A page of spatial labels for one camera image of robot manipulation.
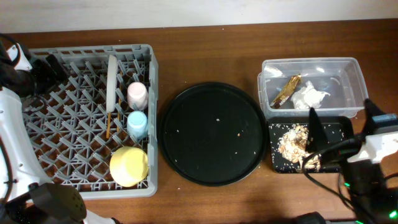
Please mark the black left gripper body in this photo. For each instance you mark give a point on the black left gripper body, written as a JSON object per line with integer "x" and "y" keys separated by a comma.
{"x": 43, "y": 70}

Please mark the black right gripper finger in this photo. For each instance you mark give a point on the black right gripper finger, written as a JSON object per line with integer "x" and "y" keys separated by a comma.
{"x": 317, "y": 138}
{"x": 375, "y": 118}

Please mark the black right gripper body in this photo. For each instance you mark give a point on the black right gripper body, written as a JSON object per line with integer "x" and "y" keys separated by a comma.
{"x": 347, "y": 152}

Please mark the white tissue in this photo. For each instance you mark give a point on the white tissue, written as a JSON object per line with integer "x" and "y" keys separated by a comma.
{"x": 308, "y": 97}

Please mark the gold snack wrapper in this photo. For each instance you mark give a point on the gold snack wrapper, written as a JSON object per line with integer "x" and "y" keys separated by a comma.
{"x": 286, "y": 92}

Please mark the grey round plate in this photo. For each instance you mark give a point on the grey round plate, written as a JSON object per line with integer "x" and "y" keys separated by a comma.
{"x": 111, "y": 84}

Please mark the pink plastic cup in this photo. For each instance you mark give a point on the pink plastic cup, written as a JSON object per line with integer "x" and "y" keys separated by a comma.
{"x": 137, "y": 96}

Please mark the light blue plastic cup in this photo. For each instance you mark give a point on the light blue plastic cup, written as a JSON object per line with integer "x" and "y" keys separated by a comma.
{"x": 137, "y": 125}

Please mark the yellow plastic bowl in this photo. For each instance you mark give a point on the yellow plastic bowl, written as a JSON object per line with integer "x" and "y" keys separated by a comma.
{"x": 129, "y": 166}

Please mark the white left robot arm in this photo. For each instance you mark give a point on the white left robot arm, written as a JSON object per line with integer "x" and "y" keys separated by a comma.
{"x": 30, "y": 196}

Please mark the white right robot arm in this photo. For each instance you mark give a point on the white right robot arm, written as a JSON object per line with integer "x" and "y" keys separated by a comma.
{"x": 371, "y": 200}

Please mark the black rectangular food-waste tray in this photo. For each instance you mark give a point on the black rectangular food-waste tray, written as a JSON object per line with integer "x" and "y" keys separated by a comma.
{"x": 337, "y": 129}

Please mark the grey dishwasher rack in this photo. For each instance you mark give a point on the grey dishwasher rack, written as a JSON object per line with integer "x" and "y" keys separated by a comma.
{"x": 67, "y": 127}

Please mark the clear plastic waste bin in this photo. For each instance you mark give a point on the clear plastic waste bin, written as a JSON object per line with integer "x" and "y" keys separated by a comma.
{"x": 341, "y": 77}

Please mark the round black tray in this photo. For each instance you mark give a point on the round black tray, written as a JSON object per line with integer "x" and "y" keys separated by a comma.
{"x": 213, "y": 134}

